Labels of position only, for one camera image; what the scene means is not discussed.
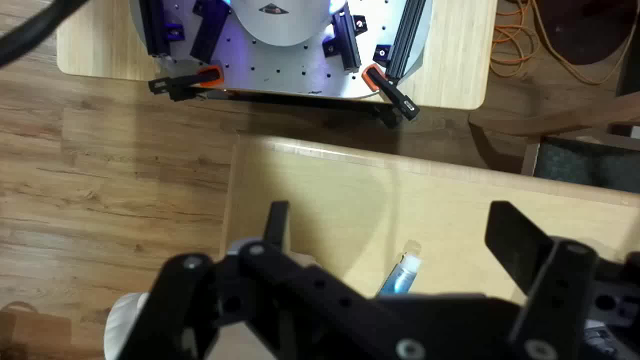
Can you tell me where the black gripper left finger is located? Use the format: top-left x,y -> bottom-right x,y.
118,201 -> 429,360

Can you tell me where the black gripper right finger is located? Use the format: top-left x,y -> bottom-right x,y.
484,201 -> 640,360

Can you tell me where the white grey bicycle helmet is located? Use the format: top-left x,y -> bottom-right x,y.
104,238 -> 283,360

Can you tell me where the blue tube white cap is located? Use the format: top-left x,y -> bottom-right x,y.
378,241 -> 422,296

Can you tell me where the left orange black clamp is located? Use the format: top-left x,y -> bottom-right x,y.
149,66 -> 225,102

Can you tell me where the orange black clamp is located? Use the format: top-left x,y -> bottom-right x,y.
362,65 -> 420,120
149,66 -> 225,102

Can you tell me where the right orange black clamp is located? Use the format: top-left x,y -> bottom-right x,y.
362,65 -> 420,120

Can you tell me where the light wooden base table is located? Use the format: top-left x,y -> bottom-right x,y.
57,0 -> 498,111

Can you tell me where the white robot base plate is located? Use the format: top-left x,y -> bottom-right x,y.
133,0 -> 433,99

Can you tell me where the orange extension cord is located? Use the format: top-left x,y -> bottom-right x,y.
490,0 -> 606,89

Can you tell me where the black cable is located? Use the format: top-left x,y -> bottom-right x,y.
0,0 -> 89,71

